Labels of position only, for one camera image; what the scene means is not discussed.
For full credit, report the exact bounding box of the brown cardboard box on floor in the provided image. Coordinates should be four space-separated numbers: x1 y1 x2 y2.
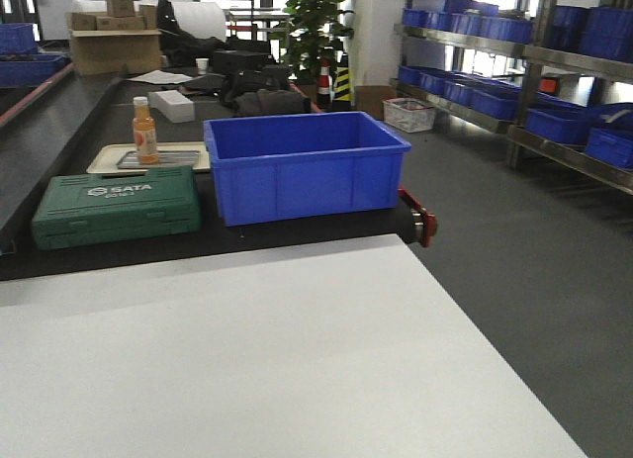
354 85 397 121

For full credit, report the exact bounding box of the beige plastic tray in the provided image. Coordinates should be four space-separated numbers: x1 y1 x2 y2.
86 141 210 176

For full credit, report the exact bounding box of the green potted plant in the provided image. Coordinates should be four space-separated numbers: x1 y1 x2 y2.
275 0 353 84

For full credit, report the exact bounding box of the orange juice bottle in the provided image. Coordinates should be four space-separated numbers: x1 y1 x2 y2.
133 96 159 164

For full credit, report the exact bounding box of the small metal tray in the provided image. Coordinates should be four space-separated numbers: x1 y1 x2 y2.
116 150 200 170

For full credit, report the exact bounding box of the blue bin on left conveyor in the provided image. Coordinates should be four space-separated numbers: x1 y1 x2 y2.
0 53 68 87

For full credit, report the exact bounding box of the dark cloth bundle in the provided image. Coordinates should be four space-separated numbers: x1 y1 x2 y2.
233 89 312 117

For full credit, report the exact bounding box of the green SATA tool case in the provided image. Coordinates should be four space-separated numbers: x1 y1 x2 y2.
31 166 202 250

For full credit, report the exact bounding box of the red white traffic cone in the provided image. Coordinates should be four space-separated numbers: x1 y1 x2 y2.
316 57 331 110

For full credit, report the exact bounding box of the large blue plastic bin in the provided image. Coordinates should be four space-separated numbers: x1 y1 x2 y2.
204 112 411 226

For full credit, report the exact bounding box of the white paper cup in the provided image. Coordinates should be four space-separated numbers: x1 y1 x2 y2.
195 57 209 75

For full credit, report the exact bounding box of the metal shelf rack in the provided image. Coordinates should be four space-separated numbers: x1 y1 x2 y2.
392 0 632 195

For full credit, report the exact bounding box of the open cardboard box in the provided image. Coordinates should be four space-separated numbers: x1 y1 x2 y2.
69 30 162 76

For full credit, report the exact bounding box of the black yellow traffic cone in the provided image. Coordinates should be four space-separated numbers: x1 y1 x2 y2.
331 52 351 112

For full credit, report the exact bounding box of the red conveyor end bracket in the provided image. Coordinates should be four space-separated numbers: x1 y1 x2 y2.
398 185 439 248

